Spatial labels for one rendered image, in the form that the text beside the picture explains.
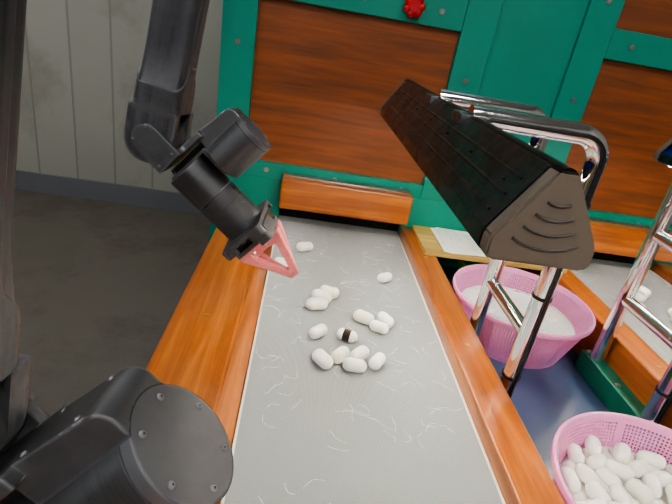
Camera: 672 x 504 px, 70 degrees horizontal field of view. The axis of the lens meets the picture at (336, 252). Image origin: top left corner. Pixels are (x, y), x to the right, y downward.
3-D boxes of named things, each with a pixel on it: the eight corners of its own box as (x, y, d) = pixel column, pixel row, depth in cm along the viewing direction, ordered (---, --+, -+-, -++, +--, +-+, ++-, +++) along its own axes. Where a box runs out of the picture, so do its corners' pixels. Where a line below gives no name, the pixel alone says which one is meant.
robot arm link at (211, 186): (171, 170, 63) (158, 181, 58) (207, 136, 62) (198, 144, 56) (209, 207, 66) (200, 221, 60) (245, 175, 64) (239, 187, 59)
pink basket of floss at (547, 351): (543, 402, 79) (563, 356, 75) (415, 323, 95) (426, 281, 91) (596, 349, 97) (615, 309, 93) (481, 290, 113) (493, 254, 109)
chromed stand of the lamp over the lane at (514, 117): (380, 426, 68) (466, 105, 49) (366, 342, 86) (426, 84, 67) (506, 438, 70) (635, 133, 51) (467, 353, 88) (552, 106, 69)
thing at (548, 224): (483, 259, 34) (516, 160, 31) (379, 115, 90) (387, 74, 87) (588, 273, 35) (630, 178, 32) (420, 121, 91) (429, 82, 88)
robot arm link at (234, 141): (152, 130, 64) (124, 137, 56) (212, 71, 61) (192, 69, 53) (215, 197, 67) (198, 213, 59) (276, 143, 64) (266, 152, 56)
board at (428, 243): (423, 255, 103) (424, 250, 103) (411, 228, 117) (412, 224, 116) (566, 274, 107) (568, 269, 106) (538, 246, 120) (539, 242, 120)
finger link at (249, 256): (313, 246, 71) (269, 201, 68) (313, 268, 64) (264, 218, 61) (280, 273, 72) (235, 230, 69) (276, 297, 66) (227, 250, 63)
